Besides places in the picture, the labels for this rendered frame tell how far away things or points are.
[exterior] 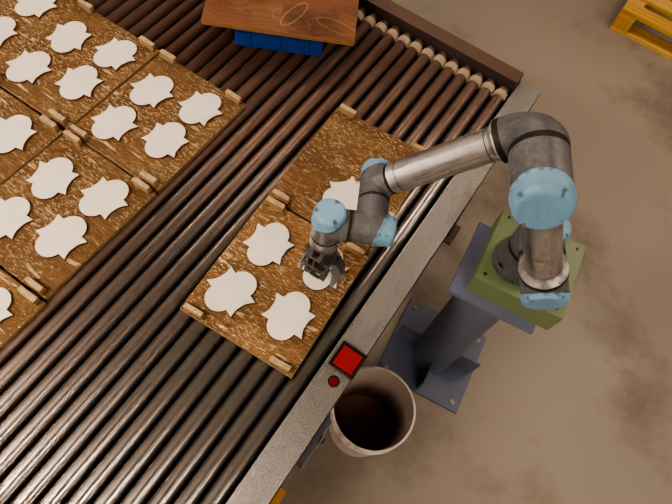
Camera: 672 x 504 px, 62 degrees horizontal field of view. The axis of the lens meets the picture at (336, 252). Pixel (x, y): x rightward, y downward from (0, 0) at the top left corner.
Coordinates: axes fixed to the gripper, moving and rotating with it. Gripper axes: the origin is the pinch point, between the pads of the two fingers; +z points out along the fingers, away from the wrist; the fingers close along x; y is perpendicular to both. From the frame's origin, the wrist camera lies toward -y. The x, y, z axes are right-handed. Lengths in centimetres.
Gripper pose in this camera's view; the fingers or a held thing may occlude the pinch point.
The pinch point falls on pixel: (323, 268)
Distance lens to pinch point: 156.3
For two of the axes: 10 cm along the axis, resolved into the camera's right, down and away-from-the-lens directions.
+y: -5.0, 7.6, -4.1
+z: -0.9, 4.3, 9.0
